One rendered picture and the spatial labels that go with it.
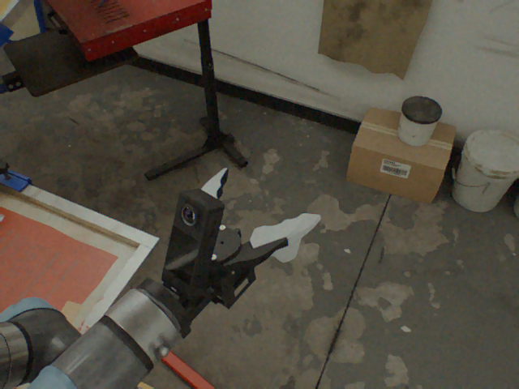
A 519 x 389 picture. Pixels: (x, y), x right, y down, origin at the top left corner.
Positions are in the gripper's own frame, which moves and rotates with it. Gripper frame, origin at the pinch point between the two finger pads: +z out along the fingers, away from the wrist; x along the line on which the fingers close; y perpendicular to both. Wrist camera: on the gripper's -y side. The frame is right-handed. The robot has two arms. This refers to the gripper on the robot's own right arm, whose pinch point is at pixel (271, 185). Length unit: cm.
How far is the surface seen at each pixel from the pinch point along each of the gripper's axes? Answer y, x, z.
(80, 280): 64, -66, -12
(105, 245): 63, -70, 0
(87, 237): 62, -76, -1
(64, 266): 63, -74, -11
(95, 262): 64, -68, -5
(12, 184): 54, -106, -4
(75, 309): 65, -60, -18
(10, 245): 60, -92, -17
